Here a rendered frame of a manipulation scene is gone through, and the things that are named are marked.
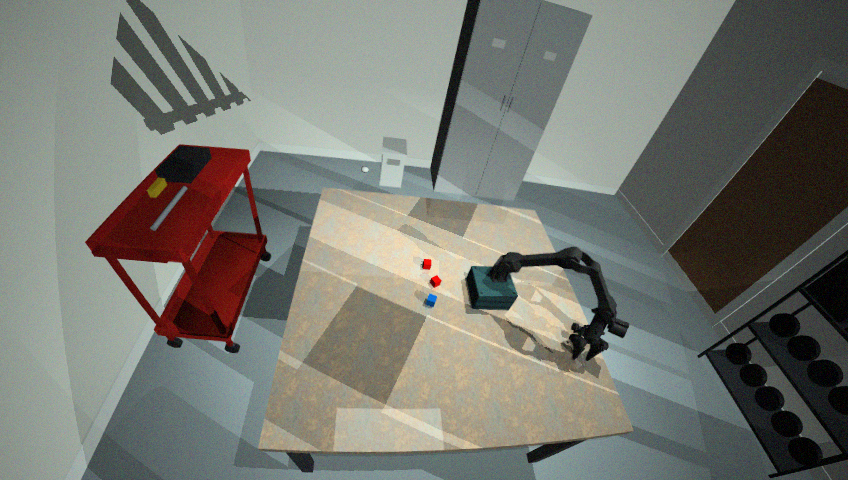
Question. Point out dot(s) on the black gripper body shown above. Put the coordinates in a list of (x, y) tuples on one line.
[(592, 336)]

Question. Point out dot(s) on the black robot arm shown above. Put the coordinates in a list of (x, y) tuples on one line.
[(568, 258)]

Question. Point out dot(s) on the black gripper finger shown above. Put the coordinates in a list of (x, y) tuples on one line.
[(577, 351), (593, 351)]

